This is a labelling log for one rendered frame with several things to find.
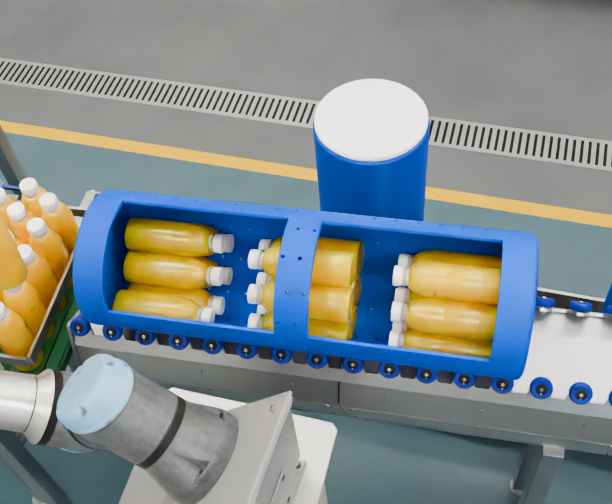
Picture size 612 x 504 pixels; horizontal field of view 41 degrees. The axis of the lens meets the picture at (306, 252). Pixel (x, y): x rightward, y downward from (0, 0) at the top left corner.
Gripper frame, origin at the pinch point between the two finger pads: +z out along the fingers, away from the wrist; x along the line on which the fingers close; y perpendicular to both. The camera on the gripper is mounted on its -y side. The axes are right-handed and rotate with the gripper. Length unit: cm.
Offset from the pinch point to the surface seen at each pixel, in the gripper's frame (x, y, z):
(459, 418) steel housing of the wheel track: 6, 86, 58
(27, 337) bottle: -2.5, -3.1, 35.8
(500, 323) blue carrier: 5, 93, 24
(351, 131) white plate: 63, 54, 29
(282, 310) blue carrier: 2, 54, 23
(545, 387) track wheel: 8, 102, 46
